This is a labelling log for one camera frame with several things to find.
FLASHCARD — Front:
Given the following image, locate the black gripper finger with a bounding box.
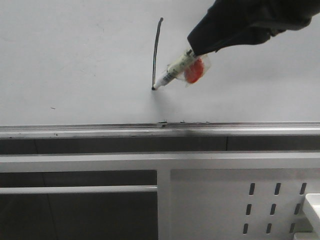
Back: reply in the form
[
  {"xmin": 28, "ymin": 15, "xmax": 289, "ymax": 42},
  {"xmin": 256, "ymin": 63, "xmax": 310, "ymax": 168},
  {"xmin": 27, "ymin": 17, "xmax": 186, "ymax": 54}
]
[{"xmin": 187, "ymin": 0, "xmax": 313, "ymax": 56}]

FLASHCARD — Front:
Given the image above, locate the red magnet taped to marker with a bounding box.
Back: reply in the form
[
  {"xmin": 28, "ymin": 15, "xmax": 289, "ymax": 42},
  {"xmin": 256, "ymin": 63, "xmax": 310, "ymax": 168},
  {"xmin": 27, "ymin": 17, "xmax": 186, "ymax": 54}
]
[{"xmin": 183, "ymin": 58, "xmax": 205, "ymax": 84}]

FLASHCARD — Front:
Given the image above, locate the white marker with black end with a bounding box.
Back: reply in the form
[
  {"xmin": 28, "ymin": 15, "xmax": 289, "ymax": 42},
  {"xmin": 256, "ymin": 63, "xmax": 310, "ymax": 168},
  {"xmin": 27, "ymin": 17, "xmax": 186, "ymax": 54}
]
[{"xmin": 151, "ymin": 48, "xmax": 198, "ymax": 91}]

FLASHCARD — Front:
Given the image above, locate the black drawn stroke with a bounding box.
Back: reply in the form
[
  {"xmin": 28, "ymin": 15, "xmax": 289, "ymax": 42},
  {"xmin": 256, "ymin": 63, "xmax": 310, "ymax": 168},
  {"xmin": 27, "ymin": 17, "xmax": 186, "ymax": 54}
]
[{"xmin": 151, "ymin": 17, "xmax": 164, "ymax": 90}]

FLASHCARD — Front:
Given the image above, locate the grey perforated stand panel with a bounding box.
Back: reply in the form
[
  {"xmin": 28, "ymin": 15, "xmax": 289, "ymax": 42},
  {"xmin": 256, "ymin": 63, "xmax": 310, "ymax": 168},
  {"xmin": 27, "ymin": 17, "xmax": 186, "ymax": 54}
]
[{"xmin": 0, "ymin": 152, "xmax": 320, "ymax": 240}]

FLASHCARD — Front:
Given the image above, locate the white plastic marker tray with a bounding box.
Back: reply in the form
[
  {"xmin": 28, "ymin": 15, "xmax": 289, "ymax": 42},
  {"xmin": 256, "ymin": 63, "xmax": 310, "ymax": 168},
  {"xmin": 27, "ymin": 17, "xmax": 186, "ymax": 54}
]
[{"xmin": 293, "ymin": 193, "xmax": 320, "ymax": 240}]

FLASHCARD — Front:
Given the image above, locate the white whiteboard with aluminium frame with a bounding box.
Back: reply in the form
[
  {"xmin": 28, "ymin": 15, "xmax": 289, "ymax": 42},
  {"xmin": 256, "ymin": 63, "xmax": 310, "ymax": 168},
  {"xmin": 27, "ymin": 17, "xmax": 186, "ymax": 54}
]
[{"xmin": 0, "ymin": 0, "xmax": 320, "ymax": 138}]

